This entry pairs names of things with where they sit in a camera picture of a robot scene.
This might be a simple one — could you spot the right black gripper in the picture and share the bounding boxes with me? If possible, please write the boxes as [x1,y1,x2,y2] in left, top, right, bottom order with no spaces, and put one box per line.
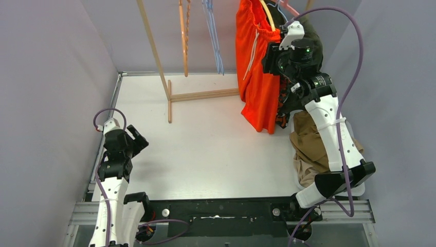
[262,42,298,81]

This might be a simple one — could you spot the cream wooden hanger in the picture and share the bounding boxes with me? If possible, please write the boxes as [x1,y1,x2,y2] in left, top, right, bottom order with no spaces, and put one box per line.
[259,0,276,31]

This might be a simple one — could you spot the red orange shorts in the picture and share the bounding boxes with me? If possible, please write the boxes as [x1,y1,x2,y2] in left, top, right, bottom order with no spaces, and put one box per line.
[235,0,280,134]

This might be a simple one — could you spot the wooden clothes rack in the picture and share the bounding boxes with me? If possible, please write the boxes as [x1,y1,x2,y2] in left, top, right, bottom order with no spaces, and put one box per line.
[136,0,316,124]

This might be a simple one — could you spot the wooden clothes hanger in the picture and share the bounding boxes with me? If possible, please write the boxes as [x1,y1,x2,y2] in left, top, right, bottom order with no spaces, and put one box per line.
[179,0,191,77]

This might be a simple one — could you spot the olive brown shorts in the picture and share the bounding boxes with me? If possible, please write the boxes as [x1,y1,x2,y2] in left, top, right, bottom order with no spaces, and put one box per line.
[289,111,365,173]

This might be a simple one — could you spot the light blue wire hanger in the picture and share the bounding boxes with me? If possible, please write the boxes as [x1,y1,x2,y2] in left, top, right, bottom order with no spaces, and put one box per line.
[202,0,220,74]

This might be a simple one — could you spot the beige shorts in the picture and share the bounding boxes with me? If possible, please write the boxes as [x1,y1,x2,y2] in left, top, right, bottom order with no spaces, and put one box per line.
[289,133,330,188]

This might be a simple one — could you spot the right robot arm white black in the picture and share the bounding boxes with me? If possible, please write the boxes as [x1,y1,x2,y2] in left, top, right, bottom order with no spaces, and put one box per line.
[262,39,376,220]

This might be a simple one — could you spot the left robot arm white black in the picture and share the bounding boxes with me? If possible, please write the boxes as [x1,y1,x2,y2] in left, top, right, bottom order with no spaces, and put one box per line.
[89,125,152,246]

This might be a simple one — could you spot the dark green patterned shorts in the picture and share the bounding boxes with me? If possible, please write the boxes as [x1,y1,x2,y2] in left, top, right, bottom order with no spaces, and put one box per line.
[266,1,323,129]

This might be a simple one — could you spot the pink plastic hanger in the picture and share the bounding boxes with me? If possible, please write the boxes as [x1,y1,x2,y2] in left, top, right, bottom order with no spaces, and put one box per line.
[277,0,300,16]

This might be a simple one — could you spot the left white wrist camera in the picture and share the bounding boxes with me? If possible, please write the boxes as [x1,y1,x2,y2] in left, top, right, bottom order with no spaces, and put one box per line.
[99,118,121,135]

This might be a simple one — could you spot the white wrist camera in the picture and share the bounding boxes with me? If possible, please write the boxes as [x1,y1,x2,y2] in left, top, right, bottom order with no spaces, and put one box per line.
[99,118,121,135]
[279,21,305,50]

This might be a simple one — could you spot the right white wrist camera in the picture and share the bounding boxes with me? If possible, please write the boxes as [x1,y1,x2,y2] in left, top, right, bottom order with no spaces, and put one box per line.
[279,21,305,50]

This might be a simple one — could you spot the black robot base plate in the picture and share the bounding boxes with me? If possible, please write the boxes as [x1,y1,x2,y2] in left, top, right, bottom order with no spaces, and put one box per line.
[136,197,323,244]

